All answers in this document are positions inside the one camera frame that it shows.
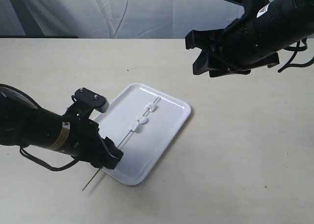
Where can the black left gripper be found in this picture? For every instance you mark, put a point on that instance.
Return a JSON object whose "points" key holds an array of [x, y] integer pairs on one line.
{"points": [[83, 138]]}

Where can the white backdrop curtain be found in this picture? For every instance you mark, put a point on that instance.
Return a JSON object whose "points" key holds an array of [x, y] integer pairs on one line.
{"points": [[114, 19]]}

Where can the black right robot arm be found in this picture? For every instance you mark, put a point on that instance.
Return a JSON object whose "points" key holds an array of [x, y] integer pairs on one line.
{"points": [[296, 22]]}

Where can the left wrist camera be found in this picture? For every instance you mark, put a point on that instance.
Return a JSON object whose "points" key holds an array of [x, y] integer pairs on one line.
{"points": [[92, 99]]}

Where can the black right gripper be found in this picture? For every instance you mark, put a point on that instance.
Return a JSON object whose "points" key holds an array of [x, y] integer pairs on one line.
{"points": [[237, 49]]}

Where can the white foam piece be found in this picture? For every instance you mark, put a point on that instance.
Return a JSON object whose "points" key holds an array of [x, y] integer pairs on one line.
{"points": [[134, 127], [150, 107], [141, 119]]}

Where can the white plastic tray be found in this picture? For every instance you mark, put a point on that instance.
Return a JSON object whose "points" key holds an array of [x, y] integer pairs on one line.
{"points": [[143, 148]]}

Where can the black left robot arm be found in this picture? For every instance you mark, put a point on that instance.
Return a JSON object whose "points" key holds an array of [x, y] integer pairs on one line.
{"points": [[23, 123]]}

